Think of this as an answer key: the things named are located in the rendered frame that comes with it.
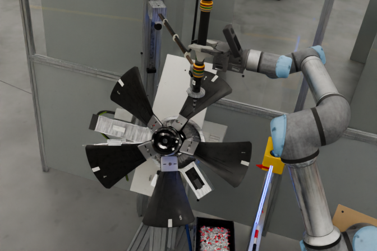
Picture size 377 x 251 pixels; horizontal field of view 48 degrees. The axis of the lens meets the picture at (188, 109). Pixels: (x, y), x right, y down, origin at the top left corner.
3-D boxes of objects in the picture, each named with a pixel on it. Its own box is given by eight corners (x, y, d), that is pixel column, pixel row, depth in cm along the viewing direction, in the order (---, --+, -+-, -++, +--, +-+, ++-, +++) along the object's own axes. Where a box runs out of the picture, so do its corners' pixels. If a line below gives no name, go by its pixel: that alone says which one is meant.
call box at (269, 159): (265, 152, 214) (269, 135, 208) (284, 157, 212) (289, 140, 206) (260, 171, 201) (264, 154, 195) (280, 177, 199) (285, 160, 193)
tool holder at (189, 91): (183, 86, 166) (184, 64, 160) (199, 85, 168) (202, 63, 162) (189, 98, 159) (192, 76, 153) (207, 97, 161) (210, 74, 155)
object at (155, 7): (147, 15, 211) (147, -2, 206) (160, 14, 213) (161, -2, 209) (151, 23, 203) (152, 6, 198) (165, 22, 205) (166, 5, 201)
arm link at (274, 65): (286, 80, 151) (288, 78, 142) (257, 74, 153) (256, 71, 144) (292, 59, 150) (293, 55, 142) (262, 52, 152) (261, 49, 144)
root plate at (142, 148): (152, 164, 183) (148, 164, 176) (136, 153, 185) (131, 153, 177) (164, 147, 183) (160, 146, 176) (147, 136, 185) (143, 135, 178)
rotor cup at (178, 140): (175, 165, 183) (169, 165, 170) (148, 147, 186) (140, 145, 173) (193, 137, 183) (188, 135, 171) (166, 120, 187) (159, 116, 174)
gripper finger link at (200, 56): (185, 61, 151) (211, 64, 150) (187, 46, 147) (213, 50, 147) (187, 57, 153) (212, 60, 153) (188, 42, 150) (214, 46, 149)
